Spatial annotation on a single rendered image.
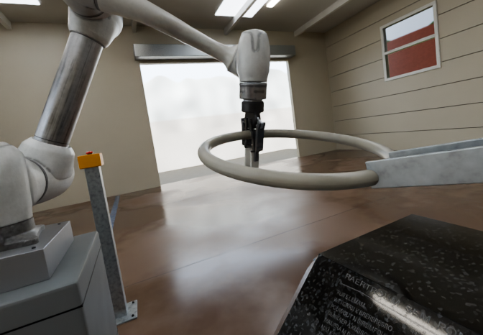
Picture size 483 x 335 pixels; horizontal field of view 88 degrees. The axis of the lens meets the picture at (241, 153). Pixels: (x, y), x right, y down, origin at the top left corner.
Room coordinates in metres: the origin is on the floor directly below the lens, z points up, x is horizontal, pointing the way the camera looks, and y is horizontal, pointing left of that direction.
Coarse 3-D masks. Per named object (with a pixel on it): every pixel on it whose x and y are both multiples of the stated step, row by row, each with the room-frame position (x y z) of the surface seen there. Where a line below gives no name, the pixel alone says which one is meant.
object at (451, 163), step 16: (448, 144) 0.44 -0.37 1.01; (464, 144) 0.43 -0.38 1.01; (480, 144) 0.41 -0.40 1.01; (384, 160) 0.43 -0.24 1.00; (400, 160) 0.41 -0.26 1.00; (416, 160) 0.39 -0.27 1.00; (432, 160) 0.37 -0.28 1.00; (448, 160) 0.36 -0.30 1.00; (464, 160) 0.35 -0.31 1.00; (480, 160) 0.33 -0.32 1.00; (384, 176) 0.43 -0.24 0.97; (400, 176) 0.41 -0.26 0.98; (416, 176) 0.39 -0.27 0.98; (432, 176) 0.37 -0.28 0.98; (448, 176) 0.36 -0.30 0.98; (464, 176) 0.35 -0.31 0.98; (480, 176) 0.33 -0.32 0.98
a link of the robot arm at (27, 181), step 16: (0, 144) 0.66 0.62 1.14; (0, 160) 0.64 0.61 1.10; (16, 160) 0.67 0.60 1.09; (0, 176) 0.63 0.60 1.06; (16, 176) 0.66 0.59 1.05; (32, 176) 0.72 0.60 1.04; (0, 192) 0.62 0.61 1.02; (16, 192) 0.65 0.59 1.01; (32, 192) 0.70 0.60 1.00; (0, 208) 0.61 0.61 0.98; (16, 208) 0.64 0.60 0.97; (0, 224) 0.61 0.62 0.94
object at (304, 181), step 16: (208, 144) 0.65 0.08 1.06; (352, 144) 0.74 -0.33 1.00; (368, 144) 0.68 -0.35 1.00; (208, 160) 0.52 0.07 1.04; (224, 160) 0.50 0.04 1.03; (240, 176) 0.45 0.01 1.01; (256, 176) 0.44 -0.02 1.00; (272, 176) 0.43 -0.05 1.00; (288, 176) 0.42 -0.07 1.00; (304, 176) 0.42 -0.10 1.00; (320, 176) 0.42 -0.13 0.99; (336, 176) 0.42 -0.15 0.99; (352, 176) 0.42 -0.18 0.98; (368, 176) 0.43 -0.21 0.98
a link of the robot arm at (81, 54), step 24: (72, 24) 0.85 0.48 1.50; (96, 24) 0.86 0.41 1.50; (120, 24) 0.96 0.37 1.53; (72, 48) 0.85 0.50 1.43; (96, 48) 0.89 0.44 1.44; (72, 72) 0.85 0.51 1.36; (48, 96) 0.85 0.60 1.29; (72, 96) 0.85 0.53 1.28; (48, 120) 0.83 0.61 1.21; (72, 120) 0.87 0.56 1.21; (24, 144) 0.80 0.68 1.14; (48, 144) 0.82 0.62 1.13; (48, 168) 0.80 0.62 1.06; (72, 168) 0.90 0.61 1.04; (48, 192) 0.80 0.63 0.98
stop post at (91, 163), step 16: (80, 160) 1.50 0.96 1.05; (96, 160) 1.53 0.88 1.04; (96, 176) 1.55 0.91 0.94; (96, 192) 1.54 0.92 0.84; (96, 208) 1.53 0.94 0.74; (96, 224) 1.53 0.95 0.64; (112, 240) 1.55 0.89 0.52; (112, 256) 1.55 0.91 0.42; (112, 272) 1.54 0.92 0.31; (112, 288) 1.53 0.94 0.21; (112, 304) 1.53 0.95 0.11; (128, 304) 1.66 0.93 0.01; (128, 320) 1.50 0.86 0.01
